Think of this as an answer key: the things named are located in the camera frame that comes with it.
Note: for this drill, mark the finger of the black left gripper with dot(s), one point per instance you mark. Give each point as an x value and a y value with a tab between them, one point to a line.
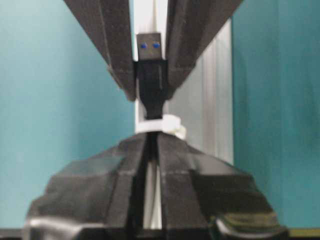
107	24
191	26

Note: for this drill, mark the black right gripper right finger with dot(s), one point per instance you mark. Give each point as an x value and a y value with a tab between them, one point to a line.
199	190

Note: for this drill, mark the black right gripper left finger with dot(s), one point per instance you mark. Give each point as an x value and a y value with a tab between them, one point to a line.
106	189

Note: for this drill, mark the aluminium extrusion rail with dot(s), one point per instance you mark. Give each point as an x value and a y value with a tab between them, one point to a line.
204	102

